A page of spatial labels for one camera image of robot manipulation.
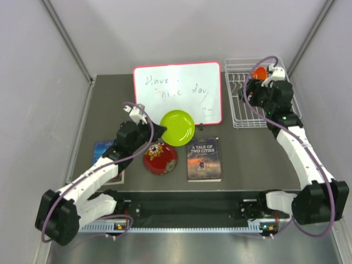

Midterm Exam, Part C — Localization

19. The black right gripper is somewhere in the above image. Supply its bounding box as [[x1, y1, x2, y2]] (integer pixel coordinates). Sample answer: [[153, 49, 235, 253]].
[[237, 78, 275, 114]]

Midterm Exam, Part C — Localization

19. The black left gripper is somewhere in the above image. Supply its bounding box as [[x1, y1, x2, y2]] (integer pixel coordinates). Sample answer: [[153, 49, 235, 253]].
[[129, 117, 166, 153]]

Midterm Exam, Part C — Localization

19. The lime green plate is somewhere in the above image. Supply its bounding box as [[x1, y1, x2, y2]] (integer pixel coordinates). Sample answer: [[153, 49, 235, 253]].
[[160, 109, 195, 147]]

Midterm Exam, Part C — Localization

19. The orange plate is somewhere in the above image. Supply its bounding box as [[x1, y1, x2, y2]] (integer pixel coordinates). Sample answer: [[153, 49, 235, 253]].
[[251, 67, 268, 80]]

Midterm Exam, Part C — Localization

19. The red floral plate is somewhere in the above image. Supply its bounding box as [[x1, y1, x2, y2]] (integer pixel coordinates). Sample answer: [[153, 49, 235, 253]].
[[143, 142, 178, 175]]

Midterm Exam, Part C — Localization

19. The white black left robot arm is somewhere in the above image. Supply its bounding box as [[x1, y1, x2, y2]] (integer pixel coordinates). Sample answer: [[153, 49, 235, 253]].
[[35, 120, 167, 246]]

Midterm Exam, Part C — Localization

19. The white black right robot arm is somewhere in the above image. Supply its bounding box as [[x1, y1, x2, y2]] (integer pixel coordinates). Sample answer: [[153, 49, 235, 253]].
[[244, 78, 349, 225]]

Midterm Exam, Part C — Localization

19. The Tale of Two Cities book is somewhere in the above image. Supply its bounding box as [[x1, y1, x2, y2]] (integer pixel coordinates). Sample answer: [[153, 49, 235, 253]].
[[187, 137, 222, 182]]

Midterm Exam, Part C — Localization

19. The pink framed whiteboard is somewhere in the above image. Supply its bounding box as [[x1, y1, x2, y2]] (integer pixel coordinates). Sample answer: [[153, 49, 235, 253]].
[[133, 62, 223, 125]]

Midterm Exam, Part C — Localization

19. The Jane Eyre book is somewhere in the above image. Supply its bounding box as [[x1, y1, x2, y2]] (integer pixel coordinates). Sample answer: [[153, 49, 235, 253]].
[[92, 141, 124, 186]]

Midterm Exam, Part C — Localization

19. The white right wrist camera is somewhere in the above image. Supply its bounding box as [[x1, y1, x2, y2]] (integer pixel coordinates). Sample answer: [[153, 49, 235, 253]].
[[261, 64, 286, 87]]

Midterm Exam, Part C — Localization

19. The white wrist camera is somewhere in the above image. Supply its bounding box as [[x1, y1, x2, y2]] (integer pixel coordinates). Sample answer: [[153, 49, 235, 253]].
[[124, 104, 147, 124], [261, 64, 286, 87]]

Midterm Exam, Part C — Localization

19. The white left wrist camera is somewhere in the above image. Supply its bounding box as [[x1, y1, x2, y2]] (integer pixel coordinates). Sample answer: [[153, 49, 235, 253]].
[[124, 104, 147, 124]]

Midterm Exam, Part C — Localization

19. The white wire dish rack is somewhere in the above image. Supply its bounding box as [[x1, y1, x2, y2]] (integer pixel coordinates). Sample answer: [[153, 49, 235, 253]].
[[224, 58, 303, 129]]

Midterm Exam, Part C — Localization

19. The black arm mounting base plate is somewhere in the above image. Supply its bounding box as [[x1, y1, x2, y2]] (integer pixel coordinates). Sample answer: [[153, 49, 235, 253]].
[[115, 191, 273, 220]]

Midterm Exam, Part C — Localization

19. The aluminium frame rail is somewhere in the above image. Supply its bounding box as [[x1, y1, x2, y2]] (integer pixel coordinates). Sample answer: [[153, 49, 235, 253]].
[[43, 199, 344, 234]]

